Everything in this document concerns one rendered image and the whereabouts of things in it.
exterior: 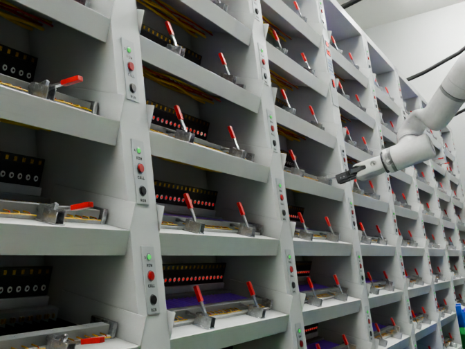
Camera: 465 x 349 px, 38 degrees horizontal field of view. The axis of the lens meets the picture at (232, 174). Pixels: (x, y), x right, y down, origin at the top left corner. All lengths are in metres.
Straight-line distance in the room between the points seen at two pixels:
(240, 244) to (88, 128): 0.58
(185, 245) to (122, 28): 0.45
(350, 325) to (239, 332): 1.00
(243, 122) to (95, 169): 0.73
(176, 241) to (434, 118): 1.09
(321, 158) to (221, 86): 0.94
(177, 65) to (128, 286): 0.54
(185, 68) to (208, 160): 0.21
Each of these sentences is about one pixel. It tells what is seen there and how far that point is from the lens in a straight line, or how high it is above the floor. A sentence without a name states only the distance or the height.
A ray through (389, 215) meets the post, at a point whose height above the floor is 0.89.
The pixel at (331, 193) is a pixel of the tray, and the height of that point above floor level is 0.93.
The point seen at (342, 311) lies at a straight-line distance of 2.29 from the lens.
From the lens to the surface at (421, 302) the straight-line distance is 3.87.
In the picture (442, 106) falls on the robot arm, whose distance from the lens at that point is 2.16.
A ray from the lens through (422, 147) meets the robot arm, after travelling 2.26.
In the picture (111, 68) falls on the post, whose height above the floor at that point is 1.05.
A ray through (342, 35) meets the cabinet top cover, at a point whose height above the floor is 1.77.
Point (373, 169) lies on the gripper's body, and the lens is 2.28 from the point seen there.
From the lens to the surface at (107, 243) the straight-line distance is 1.17.
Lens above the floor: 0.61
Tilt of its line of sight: 10 degrees up
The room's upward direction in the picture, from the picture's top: 7 degrees counter-clockwise
